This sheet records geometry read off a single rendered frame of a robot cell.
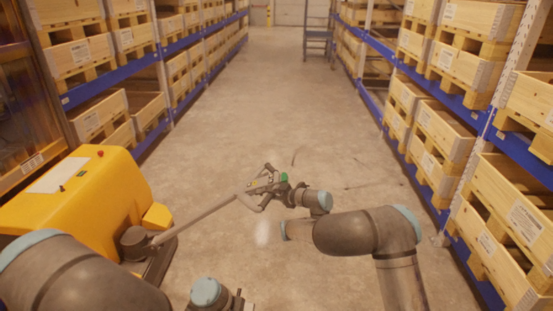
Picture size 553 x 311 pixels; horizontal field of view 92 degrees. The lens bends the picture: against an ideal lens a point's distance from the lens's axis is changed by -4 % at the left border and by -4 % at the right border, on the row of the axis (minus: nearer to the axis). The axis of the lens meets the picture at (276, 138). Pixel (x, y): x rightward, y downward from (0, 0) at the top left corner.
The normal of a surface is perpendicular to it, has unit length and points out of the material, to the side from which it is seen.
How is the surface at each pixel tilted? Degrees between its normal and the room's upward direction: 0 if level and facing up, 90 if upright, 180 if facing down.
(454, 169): 90
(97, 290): 30
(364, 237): 55
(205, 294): 19
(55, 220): 45
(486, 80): 90
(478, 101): 90
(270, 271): 0
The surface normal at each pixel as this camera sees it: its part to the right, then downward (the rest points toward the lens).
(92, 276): 0.42, -0.80
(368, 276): 0.02, -0.88
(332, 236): -0.69, -0.15
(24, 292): -0.30, -0.32
